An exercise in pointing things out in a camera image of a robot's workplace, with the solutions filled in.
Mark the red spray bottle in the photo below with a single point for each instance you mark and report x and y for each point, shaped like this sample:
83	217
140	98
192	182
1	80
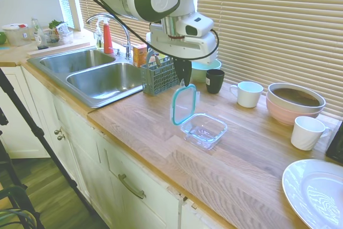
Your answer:
108	41

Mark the mint green bowl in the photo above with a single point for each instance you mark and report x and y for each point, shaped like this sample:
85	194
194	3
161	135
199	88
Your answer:
202	74

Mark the grey plastic cutlery basket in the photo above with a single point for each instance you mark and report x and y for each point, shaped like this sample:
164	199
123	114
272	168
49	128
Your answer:
158	81

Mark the clear soap bottle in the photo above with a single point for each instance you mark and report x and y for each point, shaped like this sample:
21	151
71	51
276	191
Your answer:
99	40

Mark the black camera tripod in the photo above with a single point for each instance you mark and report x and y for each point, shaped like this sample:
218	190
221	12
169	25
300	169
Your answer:
34	129

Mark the stainless steel sink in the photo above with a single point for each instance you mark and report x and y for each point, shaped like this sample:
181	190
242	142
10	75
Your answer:
101	81

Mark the white kitchen cabinet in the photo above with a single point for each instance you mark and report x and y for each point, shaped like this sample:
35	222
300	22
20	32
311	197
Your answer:
120	164

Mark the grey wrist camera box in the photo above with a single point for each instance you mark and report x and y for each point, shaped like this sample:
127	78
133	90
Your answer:
195	26

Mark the chrome sink soap pump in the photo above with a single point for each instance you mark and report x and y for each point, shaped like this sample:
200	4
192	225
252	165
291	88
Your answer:
118	52

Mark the white lidded storage tub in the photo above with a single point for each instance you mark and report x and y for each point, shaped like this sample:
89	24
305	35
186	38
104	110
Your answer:
16	36

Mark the beige blind over sink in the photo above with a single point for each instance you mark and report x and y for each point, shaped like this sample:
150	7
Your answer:
91	6

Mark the pink and grey stacked bowls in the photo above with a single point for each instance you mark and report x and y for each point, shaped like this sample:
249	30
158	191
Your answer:
294	96

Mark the black toaster oven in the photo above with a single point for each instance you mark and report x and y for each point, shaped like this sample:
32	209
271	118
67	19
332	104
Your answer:
336	146

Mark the white plate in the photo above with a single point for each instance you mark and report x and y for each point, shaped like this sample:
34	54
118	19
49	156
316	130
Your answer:
316	191

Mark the orange cardboard box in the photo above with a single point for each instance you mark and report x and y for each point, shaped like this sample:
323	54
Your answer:
139	56

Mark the wide beige window blind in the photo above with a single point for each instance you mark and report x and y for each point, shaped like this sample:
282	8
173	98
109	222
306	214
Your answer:
268	25

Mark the green apple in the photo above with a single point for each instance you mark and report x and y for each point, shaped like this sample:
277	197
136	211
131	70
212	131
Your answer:
2	38

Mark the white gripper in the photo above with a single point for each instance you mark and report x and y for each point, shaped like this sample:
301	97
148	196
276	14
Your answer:
187	48

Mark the pink bowl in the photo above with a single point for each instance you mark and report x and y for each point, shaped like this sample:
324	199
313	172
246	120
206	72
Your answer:
286	116

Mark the wide white mug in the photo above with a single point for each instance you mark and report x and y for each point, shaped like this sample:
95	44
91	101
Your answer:
249	95

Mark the wooden cutting board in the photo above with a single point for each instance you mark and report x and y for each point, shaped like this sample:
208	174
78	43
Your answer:
59	48

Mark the clear lid with teal rim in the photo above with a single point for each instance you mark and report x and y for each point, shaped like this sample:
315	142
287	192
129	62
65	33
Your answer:
185	103

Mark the clear glass food container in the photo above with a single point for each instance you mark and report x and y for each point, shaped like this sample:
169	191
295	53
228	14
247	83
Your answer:
206	132

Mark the small side window blind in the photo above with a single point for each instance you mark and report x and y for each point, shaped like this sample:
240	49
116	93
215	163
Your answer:
64	1

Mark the clear bottle with dark liquid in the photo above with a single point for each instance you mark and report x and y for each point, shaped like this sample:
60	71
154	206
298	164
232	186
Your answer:
40	37

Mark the chrome faucet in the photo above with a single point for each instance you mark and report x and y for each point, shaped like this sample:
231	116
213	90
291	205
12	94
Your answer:
126	36

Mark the clear plastic produce package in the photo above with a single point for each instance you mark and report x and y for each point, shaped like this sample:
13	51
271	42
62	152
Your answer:
61	34

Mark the ribbed white cup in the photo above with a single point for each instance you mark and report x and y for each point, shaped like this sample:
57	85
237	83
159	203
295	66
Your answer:
305	135

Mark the black mug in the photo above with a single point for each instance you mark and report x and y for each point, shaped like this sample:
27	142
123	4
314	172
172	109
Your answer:
214	82

